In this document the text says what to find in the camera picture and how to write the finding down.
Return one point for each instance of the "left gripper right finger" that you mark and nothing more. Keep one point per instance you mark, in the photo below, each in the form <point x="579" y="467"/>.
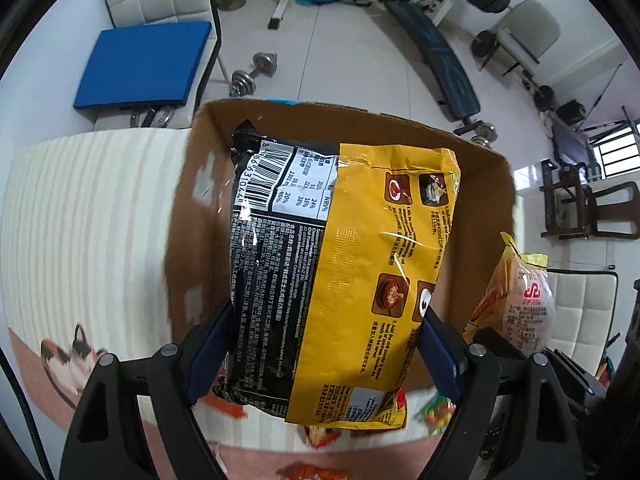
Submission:
<point x="473" y="376"/>

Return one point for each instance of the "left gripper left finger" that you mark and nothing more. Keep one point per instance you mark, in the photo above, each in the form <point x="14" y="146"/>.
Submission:
<point x="132" y="410"/>

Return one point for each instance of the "colourful candy bag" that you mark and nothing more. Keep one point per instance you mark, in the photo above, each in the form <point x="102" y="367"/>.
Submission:
<point x="436" y="414"/>

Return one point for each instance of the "yellow clear snack bag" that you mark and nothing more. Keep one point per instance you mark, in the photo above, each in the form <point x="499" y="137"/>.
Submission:
<point x="518" y="302"/>

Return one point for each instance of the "yellow black noodle packet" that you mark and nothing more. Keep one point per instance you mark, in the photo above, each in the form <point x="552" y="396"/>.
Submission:
<point x="335" y="253"/>

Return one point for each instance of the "orange snack packet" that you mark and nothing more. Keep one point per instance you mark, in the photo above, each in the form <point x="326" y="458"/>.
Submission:
<point x="230" y="409"/>

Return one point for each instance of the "yellow panda crisps bag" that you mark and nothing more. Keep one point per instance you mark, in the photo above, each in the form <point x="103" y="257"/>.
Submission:
<point x="299" y="471"/>

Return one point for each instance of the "orange panda snack bag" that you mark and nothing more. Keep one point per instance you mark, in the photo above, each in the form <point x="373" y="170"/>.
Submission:
<point x="320" y="437"/>

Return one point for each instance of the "white quilted chair right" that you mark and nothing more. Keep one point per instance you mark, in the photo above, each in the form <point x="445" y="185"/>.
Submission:
<point x="585" y="304"/>

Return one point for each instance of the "white quilted chair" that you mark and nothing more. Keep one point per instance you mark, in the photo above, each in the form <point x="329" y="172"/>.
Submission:
<point x="153" y="12"/>
<point x="585" y="304"/>

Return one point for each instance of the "cardboard milk box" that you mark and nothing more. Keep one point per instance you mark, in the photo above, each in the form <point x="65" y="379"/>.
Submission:
<point x="224" y="117"/>

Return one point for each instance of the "dark wooden chair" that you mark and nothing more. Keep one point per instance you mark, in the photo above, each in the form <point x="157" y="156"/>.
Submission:
<point x="609" y="213"/>

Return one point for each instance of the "striped cat table mat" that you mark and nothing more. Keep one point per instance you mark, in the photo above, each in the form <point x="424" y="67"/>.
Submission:
<point x="95" y="226"/>

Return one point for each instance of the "chrome dumbbell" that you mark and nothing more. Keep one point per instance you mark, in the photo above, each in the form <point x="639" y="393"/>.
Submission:
<point x="478" y="132"/>
<point x="244" y="83"/>

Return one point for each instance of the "black floor speaker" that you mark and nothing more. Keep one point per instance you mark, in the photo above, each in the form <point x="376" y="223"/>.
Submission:
<point x="572" y="113"/>

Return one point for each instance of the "small barbell on floor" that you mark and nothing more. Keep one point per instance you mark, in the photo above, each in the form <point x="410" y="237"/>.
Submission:
<point x="543" y="96"/>

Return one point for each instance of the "grey padded chair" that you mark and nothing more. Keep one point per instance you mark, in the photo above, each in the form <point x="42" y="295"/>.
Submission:
<point x="526" y="33"/>

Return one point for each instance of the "blue seat cushion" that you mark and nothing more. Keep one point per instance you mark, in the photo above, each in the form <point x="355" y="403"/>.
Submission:
<point x="143" y="65"/>

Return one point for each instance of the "black sit-up bench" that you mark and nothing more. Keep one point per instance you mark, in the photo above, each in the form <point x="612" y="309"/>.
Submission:
<point x="452" y="79"/>

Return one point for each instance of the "white quilted chair back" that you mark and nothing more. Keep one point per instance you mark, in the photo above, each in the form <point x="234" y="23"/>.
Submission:
<point x="153" y="12"/>

